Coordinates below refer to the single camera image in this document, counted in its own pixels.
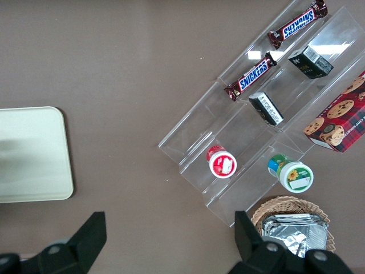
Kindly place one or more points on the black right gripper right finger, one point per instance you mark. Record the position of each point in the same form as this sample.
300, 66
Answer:
253, 242

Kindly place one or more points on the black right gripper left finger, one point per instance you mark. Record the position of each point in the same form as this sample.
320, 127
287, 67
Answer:
85, 239

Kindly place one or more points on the light tan wicker basket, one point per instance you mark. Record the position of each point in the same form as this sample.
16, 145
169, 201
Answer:
285, 204

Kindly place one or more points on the cream plastic tray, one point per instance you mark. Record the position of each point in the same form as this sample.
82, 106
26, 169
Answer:
34, 154

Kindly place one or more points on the stacked aluminium foil containers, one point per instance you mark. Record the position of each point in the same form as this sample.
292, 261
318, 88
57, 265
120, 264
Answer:
296, 231

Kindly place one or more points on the green label white-lid jar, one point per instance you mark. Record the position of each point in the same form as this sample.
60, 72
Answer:
295, 175

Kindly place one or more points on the red label white-lid jar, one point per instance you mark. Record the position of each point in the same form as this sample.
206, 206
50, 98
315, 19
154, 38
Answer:
222, 164

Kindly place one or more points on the clear acrylic stepped shelf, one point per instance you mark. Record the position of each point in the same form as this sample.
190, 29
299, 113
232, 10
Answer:
251, 137

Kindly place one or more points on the small black carton box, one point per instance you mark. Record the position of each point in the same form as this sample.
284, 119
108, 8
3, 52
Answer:
266, 109
310, 62

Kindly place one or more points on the red chocolate chip cookie box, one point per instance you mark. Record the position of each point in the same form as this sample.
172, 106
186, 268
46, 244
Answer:
342, 117

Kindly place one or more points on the Snickers chocolate bar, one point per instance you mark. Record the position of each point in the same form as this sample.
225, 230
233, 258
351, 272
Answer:
298, 24
252, 77

